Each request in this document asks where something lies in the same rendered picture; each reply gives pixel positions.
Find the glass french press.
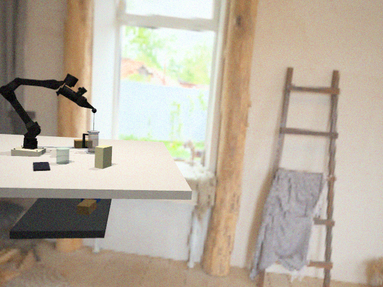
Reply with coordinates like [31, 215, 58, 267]
[82, 108, 99, 154]

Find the pale yellow-green block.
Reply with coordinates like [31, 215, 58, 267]
[95, 145, 113, 169]

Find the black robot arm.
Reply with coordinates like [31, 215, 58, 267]
[0, 73, 87, 149]

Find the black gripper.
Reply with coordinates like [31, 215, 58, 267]
[67, 90, 94, 109]

